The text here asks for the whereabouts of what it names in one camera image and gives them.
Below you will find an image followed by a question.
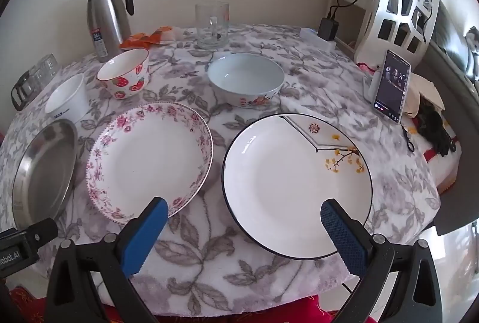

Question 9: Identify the white plate with black rim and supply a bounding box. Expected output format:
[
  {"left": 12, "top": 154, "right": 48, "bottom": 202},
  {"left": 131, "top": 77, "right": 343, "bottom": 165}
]
[{"left": 222, "top": 113, "right": 374, "bottom": 259}]

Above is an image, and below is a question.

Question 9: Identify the beige paper bag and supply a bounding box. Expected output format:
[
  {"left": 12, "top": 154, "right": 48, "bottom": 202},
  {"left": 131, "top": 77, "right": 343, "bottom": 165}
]
[{"left": 406, "top": 72, "right": 446, "bottom": 119}]

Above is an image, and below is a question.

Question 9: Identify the white phone stand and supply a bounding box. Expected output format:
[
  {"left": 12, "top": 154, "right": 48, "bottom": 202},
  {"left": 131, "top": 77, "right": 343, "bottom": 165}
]
[{"left": 362, "top": 69, "right": 383, "bottom": 102}]

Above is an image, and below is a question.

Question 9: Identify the small white bowl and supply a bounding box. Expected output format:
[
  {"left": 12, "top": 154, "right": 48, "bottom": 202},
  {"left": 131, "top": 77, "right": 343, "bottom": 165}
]
[{"left": 45, "top": 73, "right": 87, "bottom": 124}]

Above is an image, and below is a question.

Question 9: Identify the smartphone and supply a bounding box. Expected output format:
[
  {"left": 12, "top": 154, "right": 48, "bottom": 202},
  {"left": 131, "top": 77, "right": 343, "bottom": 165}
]
[{"left": 372, "top": 50, "right": 412, "bottom": 124}]

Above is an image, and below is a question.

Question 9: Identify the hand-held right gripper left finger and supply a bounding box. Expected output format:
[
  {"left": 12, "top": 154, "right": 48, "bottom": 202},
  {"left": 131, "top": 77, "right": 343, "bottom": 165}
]
[{"left": 44, "top": 197, "right": 169, "bottom": 323}]

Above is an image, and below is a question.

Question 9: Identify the grey sofa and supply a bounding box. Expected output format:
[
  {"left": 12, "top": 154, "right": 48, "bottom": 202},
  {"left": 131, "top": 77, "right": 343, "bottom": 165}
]
[{"left": 430, "top": 1, "right": 479, "bottom": 92}]

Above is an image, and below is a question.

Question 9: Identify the grey floral tablecloth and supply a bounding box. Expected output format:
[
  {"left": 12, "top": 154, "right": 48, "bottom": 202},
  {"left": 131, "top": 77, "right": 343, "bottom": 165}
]
[{"left": 0, "top": 24, "right": 442, "bottom": 316}]

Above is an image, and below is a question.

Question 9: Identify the steel thermos jug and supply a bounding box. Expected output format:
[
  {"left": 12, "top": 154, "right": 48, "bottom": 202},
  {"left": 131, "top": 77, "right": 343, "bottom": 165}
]
[{"left": 87, "top": 0, "right": 134, "bottom": 63}]

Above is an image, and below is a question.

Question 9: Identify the clear glass mug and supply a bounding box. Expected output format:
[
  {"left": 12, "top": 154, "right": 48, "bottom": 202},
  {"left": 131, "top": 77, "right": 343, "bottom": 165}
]
[{"left": 195, "top": 1, "right": 230, "bottom": 49}]

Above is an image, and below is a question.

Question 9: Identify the stainless steel plate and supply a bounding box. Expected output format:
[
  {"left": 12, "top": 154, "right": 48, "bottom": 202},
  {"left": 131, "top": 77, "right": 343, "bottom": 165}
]
[{"left": 11, "top": 118, "right": 78, "bottom": 230}]

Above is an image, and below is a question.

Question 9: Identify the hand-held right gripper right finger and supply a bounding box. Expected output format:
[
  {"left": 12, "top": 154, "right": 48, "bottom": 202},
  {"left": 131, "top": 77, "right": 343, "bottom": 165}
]
[{"left": 320, "top": 198, "right": 444, "bottom": 323}]

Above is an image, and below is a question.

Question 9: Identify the strawberry print bowl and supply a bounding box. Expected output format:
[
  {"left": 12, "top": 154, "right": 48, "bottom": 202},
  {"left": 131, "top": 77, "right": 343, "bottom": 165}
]
[{"left": 97, "top": 48, "right": 150, "bottom": 100}]

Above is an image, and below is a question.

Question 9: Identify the cream wooden shelf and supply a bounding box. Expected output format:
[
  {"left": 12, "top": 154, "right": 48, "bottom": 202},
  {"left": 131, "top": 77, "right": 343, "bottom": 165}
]
[{"left": 325, "top": 0, "right": 379, "bottom": 55}]

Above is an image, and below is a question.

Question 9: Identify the dark cloth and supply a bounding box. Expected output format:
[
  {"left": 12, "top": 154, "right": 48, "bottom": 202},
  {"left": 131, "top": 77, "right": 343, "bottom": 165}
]
[{"left": 415, "top": 99, "right": 456, "bottom": 158}]

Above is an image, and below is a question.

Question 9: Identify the husky plush toy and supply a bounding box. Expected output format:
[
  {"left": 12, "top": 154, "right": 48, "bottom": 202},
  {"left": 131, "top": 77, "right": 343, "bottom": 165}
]
[{"left": 464, "top": 26, "right": 479, "bottom": 81}]

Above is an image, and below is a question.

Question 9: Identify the glass carafe with black handle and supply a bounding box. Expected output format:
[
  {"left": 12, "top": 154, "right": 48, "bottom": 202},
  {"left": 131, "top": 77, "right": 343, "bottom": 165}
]
[{"left": 10, "top": 71, "right": 42, "bottom": 111}]

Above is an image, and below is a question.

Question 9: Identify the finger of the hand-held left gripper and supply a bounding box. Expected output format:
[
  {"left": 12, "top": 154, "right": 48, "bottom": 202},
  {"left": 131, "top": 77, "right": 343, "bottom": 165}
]
[{"left": 23, "top": 217, "right": 59, "bottom": 252}]

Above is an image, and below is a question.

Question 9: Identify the white power strip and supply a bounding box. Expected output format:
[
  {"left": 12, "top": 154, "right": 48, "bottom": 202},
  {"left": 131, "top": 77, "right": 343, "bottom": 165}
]
[{"left": 299, "top": 28, "right": 337, "bottom": 51}]

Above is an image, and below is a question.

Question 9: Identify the light blue bowl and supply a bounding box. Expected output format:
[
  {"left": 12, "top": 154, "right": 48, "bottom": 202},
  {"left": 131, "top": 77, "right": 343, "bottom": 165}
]
[{"left": 207, "top": 53, "right": 285, "bottom": 109}]

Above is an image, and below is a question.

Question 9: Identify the pink floral plate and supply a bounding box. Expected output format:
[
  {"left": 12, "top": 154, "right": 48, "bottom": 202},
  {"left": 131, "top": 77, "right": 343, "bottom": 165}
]
[{"left": 86, "top": 102, "right": 214, "bottom": 226}]

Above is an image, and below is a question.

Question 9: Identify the red white knitted cloth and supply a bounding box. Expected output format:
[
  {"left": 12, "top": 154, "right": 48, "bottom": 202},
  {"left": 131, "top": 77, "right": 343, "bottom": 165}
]
[{"left": 412, "top": 129, "right": 461, "bottom": 193}]

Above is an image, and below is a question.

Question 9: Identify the black charger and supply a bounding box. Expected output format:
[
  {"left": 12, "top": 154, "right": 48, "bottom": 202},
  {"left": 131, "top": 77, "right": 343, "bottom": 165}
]
[{"left": 318, "top": 7, "right": 340, "bottom": 41}]

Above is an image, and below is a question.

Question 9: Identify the red patterned cloth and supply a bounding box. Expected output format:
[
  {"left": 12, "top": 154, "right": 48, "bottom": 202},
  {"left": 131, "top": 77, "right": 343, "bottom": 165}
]
[{"left": 7, "top": 286, "right": 375, "bottom": 323}]

